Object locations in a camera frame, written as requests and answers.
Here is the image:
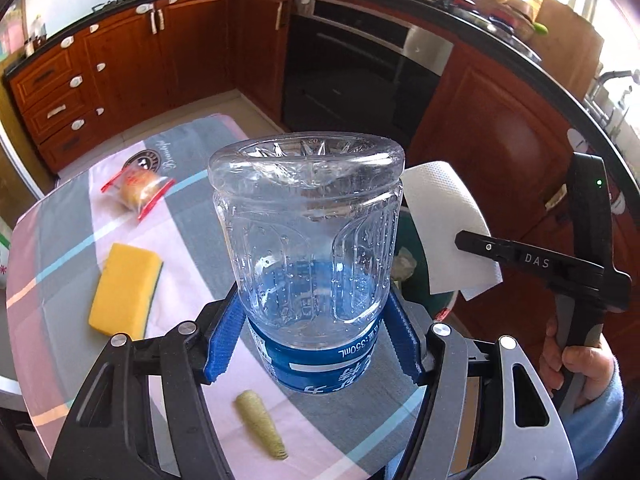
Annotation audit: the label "yellow green sponge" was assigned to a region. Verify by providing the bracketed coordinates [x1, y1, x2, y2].
[88, 243, 163, 340]

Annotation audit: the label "white paper towel sheet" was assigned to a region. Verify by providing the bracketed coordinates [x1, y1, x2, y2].
[401, 162, 502, 300]

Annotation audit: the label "clear plastic water bottle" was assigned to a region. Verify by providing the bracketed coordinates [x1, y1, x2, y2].
[207, 131, 405, 394]

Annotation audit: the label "blue sleeve forearm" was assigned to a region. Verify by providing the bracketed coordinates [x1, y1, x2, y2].
[563, 359, 624, 471]

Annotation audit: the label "teal trash bin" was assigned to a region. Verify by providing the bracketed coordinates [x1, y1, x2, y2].
[392, 207, 458, 322]

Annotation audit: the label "wooden kitchen cabinets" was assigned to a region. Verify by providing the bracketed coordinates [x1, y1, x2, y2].
[6, 0, 293, 172]

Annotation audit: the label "person's right hand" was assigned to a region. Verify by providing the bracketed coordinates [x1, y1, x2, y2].
[539, 315, 615, 408]

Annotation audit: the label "corn cob piece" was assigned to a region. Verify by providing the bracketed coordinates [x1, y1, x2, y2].
[234, 390, 288, 460]

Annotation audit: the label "packaged bread red wrapper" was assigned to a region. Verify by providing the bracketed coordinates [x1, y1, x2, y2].
[101, 165, 175, 221]

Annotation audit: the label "built-in black oven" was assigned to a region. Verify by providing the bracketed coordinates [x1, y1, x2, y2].
[282, 0, 454, 148]

